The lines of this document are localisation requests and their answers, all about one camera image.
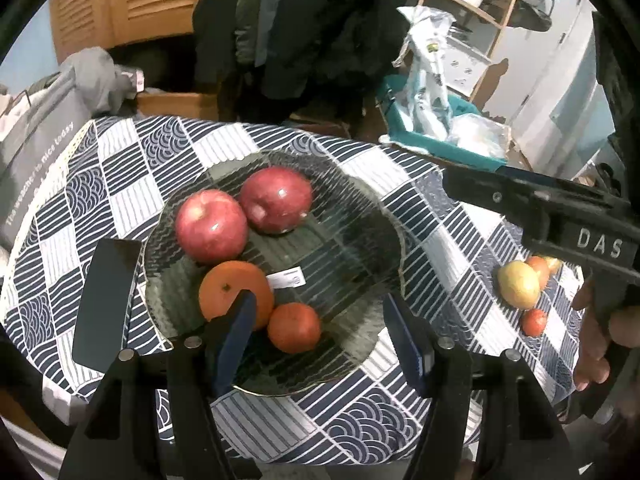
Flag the grey tote bag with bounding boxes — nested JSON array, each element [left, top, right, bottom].
[[0, 87, 91, 251]]

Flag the navy white patterned tablecloth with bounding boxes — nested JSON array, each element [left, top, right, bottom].
[[0, 115, 588, 466]]

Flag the ribbed glass bowl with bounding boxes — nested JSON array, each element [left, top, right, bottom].
[[142, 151, 407, 398]]

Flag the medium orange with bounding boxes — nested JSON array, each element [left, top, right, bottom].
[[266, 302, 322, 355]]

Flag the white door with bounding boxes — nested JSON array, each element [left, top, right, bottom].
[[480, 0, 601, 181]]

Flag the black smartphone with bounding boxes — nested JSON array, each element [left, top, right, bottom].
[[71, 239, 143, 371]]

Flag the small red-orange tangerine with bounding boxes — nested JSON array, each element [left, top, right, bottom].
[[521, 309, 549, 337]]

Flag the black hooded coat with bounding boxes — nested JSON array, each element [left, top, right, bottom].
[[260, 0, 411, 103]]

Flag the wooden shelf unit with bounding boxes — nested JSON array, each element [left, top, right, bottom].
[[417, 0, 528, 103]]

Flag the person's right hand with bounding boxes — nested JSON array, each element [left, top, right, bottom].
[[571, 274, 640, 393]]

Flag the white lattice basket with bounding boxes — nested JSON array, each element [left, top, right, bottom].
[[440, 40, 493, 98]]

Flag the plain cardboard box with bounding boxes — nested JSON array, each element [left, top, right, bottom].
[[380, 137, 533, 171]]

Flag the wooden drawer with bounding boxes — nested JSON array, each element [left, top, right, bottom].
[[136, 91, 221, 120]]

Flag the grey jacket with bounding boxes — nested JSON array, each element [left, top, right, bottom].
[[235, 0, 281, 66]]

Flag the wooden louvered wardrobe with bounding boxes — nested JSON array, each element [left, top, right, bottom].
[[50, 0, 216, 63]]

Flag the grey garment pile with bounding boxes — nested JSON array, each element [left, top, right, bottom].
[[22, 47, 146, 116]]

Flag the clear plastic bag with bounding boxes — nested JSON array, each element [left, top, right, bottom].
[[447, 112, 511, 158]]

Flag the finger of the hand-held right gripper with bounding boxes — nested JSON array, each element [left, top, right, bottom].
[[442, 162, 538, 222]]

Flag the teal plastic bin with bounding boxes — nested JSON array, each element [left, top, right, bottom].
[[376, 75, 508, 171]]

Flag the red apple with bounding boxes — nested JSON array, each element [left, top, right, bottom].
[[175, 189, 249, 266], [238, 167, 313, 235]]

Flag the printed white plastic bag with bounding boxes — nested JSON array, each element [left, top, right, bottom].
[[392, 6, 456, 138]]

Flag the large orange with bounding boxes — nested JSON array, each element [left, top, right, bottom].
[[198, 261, 275, 331]]

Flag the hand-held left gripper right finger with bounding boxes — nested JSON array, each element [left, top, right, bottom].
[[382, 292, 583, 480]]

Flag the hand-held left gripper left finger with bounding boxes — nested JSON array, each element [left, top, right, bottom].
[[59, 290, 263, 480]]

